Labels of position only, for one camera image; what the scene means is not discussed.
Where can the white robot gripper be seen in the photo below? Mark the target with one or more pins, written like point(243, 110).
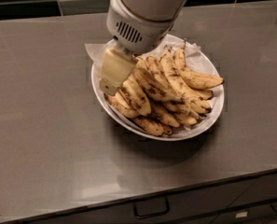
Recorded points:
point(134, 28)

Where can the large spotted banana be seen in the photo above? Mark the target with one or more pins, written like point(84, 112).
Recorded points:
point(135, 96)

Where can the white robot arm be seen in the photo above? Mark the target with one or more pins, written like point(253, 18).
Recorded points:
point(137, 27)

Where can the spotted banana behind centre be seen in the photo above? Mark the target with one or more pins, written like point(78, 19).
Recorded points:
point(155, 74)

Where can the spotted banana outer left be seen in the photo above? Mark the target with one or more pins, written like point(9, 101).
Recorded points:
point(120, 104)

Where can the white oval bowl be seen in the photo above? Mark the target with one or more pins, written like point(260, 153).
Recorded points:
point(192, 131)

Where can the long spotted banana right centre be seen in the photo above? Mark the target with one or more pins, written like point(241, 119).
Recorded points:
point(180, 87)

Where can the banana lower middle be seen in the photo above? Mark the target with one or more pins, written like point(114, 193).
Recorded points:
point(159, 112)

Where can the small banana bottom front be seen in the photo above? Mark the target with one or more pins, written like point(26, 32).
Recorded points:
point(152, 126)

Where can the small banana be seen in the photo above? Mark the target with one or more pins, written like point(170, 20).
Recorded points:
point(183, 113)
point(152, 126)

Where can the yellow banana far right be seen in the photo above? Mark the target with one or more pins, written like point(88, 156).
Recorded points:
point(195, 80)

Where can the small banana lower right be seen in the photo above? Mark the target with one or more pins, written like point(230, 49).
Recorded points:
point(183, 113)

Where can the white paper liner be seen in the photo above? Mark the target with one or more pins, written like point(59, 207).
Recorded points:
point(96, 52)

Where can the black drawer handle centre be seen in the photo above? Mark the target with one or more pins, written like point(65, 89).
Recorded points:
point(151, 208)

